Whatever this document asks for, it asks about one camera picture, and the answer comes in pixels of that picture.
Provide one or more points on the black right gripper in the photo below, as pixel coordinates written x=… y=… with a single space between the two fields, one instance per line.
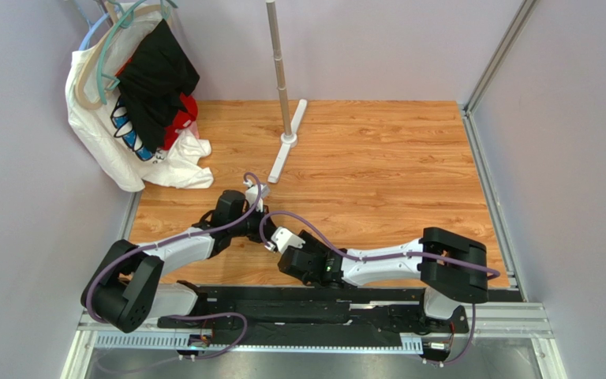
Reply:
x=293 y=257

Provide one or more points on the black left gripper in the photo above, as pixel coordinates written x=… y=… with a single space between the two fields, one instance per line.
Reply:
x=256 y=238

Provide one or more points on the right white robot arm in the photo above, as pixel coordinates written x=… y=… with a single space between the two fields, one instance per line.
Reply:
x=453 y=267

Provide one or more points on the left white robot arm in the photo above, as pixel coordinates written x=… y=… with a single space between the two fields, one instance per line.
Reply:
x=125 y=289

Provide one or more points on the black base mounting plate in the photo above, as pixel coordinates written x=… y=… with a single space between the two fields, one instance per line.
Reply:
x=308 y=317

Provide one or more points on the white stand base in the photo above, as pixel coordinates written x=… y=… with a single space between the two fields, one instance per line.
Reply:
x=288 y=142

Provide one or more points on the red garment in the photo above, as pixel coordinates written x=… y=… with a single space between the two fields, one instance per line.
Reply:
x=179 y=123

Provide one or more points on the black garment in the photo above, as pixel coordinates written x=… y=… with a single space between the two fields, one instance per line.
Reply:
x=156 y=89

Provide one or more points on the white T-shirt with print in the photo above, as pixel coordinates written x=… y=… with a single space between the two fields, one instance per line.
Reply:
x=147 y=131

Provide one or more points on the teal clothes hanger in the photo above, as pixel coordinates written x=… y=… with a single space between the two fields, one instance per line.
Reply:
x=122 y=45

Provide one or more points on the silver metal stand pole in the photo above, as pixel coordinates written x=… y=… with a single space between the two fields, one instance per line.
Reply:
x=279 y=69

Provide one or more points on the beige clothes hanger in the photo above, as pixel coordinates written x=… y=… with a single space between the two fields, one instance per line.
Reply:
x=107 y=82

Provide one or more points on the blue clothes hanger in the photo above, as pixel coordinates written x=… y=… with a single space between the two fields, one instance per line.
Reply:
x=93 y=28

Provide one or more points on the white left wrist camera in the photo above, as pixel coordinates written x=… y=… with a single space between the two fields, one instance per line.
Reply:
x=255 y=194

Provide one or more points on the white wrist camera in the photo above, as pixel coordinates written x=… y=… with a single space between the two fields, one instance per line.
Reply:
x=255 y=194
x=282 y=239

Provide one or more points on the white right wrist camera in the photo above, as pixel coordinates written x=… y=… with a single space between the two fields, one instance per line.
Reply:
x=282 y=239

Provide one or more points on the aluminium corner post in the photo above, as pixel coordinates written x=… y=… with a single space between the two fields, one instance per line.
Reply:
x=519 y=21

